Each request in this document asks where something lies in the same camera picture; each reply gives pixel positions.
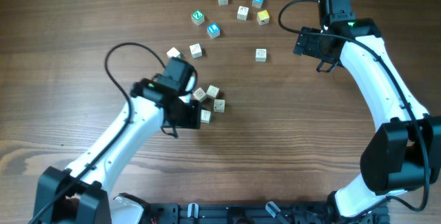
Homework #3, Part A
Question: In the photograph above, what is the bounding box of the wooden block red drawing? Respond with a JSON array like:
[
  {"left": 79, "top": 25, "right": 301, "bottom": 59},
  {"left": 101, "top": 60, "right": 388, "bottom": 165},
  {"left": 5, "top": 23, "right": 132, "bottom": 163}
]
[{"left": 201, "top": 110, "right": 212, "bottom": 124}]

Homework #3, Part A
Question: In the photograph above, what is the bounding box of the wooden block red dog picture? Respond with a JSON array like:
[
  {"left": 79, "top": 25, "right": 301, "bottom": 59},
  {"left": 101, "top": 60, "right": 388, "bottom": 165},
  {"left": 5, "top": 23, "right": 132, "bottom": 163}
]
[{"left": 193, "top": 88, "right": 207, "bottom": 103}]

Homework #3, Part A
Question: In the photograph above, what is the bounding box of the plain wooden block green side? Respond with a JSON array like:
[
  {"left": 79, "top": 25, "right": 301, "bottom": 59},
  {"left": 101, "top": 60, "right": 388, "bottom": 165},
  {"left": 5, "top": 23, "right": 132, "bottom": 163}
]
[{"left": 206, "top": 85, "right": 220, "bottom": 99}]

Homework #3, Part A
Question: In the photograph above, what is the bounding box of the wooden block sketch picture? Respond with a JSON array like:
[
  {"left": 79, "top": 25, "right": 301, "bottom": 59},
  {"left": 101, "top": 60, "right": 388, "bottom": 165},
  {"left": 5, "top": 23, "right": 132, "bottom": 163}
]
[{"left": 213, "top": 99, "right": 225, "bottom": 112}]

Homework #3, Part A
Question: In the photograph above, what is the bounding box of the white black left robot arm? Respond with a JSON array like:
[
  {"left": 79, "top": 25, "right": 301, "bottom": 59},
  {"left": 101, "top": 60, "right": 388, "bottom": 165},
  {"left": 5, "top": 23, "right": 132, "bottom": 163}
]
[{"left": 31, "top": 76, "right": 201, "bottom": 223}]

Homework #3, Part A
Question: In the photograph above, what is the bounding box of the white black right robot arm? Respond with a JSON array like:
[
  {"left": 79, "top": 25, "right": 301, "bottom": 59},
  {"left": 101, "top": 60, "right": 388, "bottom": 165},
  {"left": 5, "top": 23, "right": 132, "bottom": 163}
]
[{"left": 294, "top": 19, "right": 440, "bottom": 221}]

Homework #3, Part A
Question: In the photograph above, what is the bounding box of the wooden block grey drawing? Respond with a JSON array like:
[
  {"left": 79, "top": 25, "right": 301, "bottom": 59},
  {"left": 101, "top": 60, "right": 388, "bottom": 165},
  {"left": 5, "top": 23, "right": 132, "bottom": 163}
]
[{"left": 255, "top": 48, "right": 267, "bottom": 62}]

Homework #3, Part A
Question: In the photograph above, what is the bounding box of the yellow K wooden block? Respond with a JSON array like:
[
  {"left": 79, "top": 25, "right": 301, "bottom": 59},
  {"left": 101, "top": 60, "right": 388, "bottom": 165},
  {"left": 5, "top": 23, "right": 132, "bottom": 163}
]
[{"left": 257, "top": 10, "right": 270, "bottom": 26}]

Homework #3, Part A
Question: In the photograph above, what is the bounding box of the wooden block green A side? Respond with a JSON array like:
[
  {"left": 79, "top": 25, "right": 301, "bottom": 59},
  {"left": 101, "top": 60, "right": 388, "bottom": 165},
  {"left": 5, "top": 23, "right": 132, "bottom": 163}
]
[{"left": 166, "top": 47, "right": 182, "bottom": 59}]

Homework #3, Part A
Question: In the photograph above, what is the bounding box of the wooden block fox picture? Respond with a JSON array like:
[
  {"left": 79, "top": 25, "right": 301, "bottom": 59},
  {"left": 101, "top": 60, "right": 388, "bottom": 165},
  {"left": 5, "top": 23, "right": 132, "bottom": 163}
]
[{"left": 189, "top": 43, "right": 203, "bottom": 59}]

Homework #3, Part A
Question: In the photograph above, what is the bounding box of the blue H wooden block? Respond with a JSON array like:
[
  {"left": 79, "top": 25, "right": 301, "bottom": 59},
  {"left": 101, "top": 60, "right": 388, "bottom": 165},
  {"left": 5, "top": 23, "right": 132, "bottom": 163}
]
[{"left": 252, "top": 0, "right": 264, "bottom": 8}]

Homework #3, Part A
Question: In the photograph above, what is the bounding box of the wooden block monkey picture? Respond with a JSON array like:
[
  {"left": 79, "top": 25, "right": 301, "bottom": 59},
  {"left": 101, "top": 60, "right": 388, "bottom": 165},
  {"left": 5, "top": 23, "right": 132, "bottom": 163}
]
[{"left": 237, "top": 6, "right": 249, "bottom": 21}]

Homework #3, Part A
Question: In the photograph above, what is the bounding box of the blue L wooden block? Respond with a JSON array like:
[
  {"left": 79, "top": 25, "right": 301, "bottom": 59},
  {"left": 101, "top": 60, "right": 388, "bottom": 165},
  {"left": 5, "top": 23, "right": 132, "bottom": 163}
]
[{"left": 207, "top": 23, "right": 221, "bottom": 39}]

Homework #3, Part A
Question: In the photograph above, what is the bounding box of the green Z wooden block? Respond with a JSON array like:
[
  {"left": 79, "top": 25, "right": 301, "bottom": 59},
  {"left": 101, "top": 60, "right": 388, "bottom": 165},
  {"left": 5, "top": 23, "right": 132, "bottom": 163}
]
[{"left": 191, "top": 10, "right": 205, "bottom": 26}]

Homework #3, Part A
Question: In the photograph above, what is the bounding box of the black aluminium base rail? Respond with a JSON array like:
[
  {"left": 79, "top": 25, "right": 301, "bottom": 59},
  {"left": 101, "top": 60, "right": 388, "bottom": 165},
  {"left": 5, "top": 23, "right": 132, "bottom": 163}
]
[{"left": 141, "top": 201, "right": 391, "bottom": 224}]

